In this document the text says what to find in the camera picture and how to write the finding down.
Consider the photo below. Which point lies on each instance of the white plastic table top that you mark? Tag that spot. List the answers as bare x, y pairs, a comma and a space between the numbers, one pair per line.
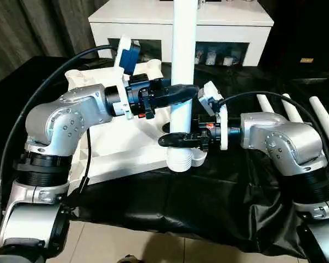
126, 142

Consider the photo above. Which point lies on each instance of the white plastic table leg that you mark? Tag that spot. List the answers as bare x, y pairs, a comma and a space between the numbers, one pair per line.
324, 120
292, 108
264, 102
182, 41

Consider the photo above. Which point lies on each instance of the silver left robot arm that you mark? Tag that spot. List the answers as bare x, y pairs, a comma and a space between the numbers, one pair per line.
65, 115

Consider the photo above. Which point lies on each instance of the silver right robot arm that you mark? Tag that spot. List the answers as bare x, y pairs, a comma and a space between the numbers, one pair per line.
290, 142

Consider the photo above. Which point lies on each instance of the black mat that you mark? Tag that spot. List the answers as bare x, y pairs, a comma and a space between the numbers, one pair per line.
181, 208

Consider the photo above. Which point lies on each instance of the white cabinet with glass doors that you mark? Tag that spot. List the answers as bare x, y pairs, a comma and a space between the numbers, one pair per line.
230, 30

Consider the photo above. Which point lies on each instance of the grey curtain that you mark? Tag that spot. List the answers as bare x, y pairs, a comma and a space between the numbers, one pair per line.
30, 33

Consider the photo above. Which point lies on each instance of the black box with yellow label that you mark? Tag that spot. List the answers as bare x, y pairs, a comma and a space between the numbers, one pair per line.
304, 33

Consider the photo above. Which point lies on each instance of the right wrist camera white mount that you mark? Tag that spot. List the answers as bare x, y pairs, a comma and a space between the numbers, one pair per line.
211, 94

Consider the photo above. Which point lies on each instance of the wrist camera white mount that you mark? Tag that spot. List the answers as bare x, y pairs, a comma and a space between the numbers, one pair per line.
211, 94
123, 49

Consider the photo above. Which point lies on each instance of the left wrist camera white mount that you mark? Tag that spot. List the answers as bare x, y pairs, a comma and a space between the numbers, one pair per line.
123, 49

